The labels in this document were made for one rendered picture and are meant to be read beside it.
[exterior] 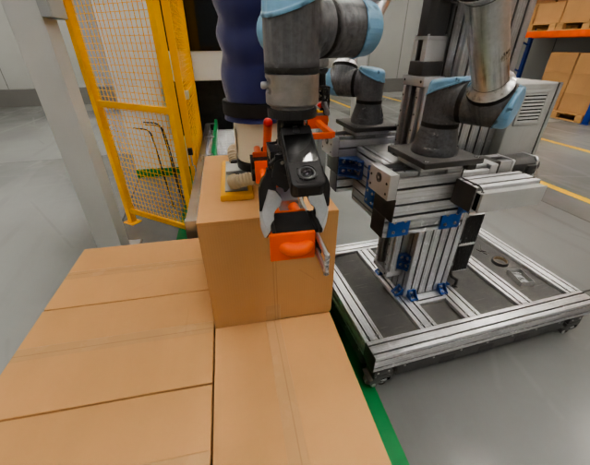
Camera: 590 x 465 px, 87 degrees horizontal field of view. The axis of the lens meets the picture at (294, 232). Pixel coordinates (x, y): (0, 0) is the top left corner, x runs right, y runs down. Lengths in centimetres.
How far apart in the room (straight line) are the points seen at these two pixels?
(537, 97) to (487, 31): 70
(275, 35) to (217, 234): 57
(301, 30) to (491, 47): 58
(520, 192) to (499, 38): 53
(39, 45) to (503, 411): 282
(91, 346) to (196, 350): 33
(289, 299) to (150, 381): 46
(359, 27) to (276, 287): 75
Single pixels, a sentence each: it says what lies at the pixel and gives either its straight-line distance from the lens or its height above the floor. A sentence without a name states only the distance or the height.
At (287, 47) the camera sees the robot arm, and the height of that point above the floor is 135.
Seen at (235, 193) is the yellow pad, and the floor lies 96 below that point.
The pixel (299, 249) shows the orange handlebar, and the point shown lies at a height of 108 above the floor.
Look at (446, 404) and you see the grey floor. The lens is 170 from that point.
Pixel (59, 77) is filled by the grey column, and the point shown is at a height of 120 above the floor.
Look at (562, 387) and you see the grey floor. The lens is 202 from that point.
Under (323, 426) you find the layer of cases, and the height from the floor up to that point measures 54.
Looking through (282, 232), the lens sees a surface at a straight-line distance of 49.
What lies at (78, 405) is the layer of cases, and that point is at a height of 54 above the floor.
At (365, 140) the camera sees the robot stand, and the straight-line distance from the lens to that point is 155.
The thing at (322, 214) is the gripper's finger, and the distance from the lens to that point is 53.
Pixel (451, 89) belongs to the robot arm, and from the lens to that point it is 111.
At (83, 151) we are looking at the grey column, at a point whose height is 79.
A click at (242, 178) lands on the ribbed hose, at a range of 92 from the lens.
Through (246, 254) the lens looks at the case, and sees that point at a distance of 92.
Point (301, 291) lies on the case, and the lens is 105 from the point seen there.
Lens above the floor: 135
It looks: 31 degrees down
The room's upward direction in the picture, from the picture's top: straight up
